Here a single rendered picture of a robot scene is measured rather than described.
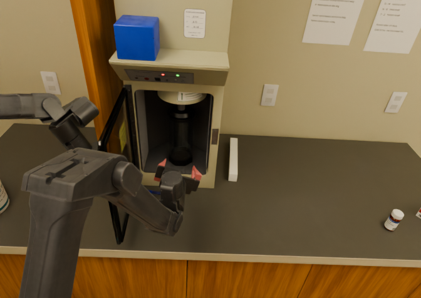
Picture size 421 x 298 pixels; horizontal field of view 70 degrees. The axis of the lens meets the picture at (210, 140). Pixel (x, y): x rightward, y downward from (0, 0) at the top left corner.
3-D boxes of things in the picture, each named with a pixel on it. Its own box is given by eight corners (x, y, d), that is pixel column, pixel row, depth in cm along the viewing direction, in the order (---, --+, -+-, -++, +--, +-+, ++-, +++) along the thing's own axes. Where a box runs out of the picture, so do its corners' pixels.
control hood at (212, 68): (121, 77, 93) (118, 45, 87) (225, 82, 95) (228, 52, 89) (112, 94, 84) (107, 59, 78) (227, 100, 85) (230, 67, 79)
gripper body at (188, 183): (163, 168, 91) (160, 184, 85) (195, 176, 93) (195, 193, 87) (159, 183, 94) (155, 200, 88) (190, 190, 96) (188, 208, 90)
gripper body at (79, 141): (75, 154, 87) (59, 135, 83) (105, 144, 85) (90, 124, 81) (67, 169, 82) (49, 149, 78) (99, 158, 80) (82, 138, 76)
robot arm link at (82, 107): (26, 106, 76) (39, 102, 70) (61, 82, 82) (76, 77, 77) (59, 142, 81) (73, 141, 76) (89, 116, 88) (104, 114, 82)
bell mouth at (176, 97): (160, 81, 114) (160, 67, 111) (207, 83, 115) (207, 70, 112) (153, 103, 100) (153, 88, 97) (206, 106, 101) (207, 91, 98)
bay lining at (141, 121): (151, 135, 136) (146, 61, 116) (207, 138, 137) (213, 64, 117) (141, 171, 117) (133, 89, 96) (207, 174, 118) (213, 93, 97)
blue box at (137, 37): (125, 46, 87) (122, 14, 82) (160, 49, 87) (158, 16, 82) (117, 59, 79) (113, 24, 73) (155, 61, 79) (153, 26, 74)
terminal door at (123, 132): (136, 178, 117) (126, 85, 93) (119, 247, 92) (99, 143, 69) (134, 178, 117) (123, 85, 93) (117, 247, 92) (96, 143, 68)
